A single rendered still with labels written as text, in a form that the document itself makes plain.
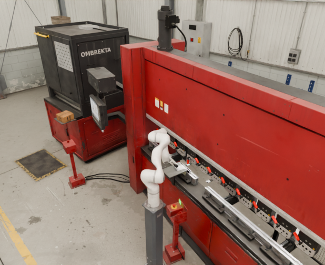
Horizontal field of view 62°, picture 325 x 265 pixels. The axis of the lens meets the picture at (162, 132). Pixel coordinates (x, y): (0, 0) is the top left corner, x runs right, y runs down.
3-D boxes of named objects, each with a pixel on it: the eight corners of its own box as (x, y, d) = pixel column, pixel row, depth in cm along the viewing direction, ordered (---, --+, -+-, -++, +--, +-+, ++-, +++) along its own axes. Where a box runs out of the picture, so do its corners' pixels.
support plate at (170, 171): (161, 170, 329) (161, 169, 329) (178, 163, 342) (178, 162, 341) (169, 178, 316) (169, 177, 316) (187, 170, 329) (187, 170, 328)
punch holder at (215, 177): (209, 177, 288) (211, 165, 280) (215, 174, 293) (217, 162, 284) (219, 185, 278) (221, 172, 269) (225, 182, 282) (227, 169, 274)
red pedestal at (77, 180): (67, 182, 459) (58, 141, 419) (82, 177, 471) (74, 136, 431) (71, 189, 445) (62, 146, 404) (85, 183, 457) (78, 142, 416)
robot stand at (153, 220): (154, 275, 316) (153, 213, 267) (144, 265, 327) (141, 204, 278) (165, 265, 327) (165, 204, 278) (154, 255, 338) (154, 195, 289)
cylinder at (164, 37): (153, 48, 323) (153, 5, 299) (171, 46, 335) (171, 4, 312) (169, 54, 298) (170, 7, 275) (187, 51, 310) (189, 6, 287)
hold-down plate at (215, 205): (202, 197, 305) (202, 195, 303) (205, 195, 307) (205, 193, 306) (220, 214, 283) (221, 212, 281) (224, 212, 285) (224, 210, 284)
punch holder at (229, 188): (223, 187, 274) (224, 175, 266) (229, 185, 278) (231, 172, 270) (233, 196, 263) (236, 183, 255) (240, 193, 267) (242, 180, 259)
